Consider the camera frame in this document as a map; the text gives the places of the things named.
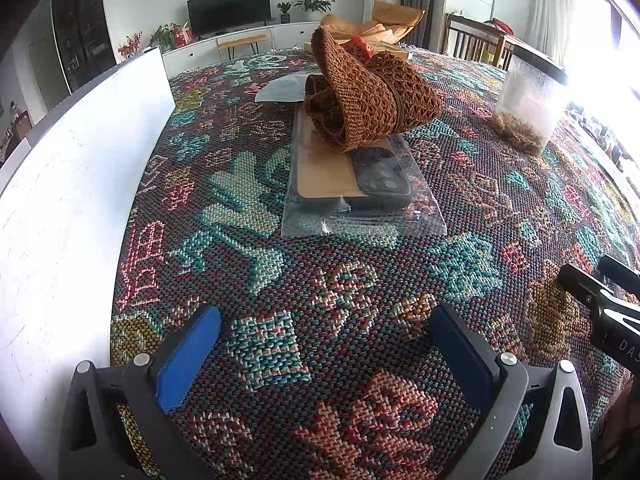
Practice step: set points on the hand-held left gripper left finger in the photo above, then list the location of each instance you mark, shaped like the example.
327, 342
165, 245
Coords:
185, 355

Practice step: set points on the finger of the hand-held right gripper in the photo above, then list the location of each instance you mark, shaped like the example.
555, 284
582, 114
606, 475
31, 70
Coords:
582, 285
622, 272

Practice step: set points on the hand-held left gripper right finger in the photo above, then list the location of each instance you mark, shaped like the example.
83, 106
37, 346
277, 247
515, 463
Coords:
462, 360

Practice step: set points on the white board panel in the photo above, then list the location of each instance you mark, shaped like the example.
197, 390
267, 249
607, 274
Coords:
75, 185

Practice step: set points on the brown woven straw hat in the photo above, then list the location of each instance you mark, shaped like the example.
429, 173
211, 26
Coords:
360, 100

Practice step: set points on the patterned woven tablecloth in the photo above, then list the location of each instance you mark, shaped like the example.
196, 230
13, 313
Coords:
350, 270

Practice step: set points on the clear plastic jar black lid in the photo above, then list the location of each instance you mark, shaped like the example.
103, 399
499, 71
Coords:
530, 100

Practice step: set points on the clear packet with phone case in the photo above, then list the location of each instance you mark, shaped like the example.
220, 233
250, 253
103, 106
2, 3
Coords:
340, 175

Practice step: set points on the window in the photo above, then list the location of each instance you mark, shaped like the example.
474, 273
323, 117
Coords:
615, 50

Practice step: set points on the red cloth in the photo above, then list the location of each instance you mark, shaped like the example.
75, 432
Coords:
502, 26

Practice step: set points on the white curtain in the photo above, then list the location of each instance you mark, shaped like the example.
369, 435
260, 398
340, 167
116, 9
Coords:
560, 5

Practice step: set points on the white flat packet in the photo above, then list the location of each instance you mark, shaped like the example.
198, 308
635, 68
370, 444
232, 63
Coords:
280, 90

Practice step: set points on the white television cabinet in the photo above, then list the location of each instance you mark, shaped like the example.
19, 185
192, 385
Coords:
200, 55

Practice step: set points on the red flowers in vase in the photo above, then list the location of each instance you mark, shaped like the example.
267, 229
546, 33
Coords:
130, 45

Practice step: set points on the potted plant with red decoration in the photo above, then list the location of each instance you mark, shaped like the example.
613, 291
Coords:
167, 37

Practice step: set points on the small wooden bench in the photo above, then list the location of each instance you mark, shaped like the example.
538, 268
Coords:
242, 41

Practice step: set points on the red fabric pouch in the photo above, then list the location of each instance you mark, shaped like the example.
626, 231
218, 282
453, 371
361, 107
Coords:
361, 49

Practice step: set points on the orange lounge chair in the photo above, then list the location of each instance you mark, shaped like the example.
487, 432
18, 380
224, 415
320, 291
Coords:
390, 20

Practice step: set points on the grey curtain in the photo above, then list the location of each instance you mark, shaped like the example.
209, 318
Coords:
417, 0

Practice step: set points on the black display cabinet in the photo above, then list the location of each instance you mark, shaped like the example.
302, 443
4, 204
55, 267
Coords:
82, 25

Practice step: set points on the black flat television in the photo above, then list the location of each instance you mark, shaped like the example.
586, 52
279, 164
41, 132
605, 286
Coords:
230, 7

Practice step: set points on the small green potted plant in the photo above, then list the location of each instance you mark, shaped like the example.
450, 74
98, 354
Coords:
284, 10

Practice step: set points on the large green potted plant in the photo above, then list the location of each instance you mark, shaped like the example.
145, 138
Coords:
312, 2

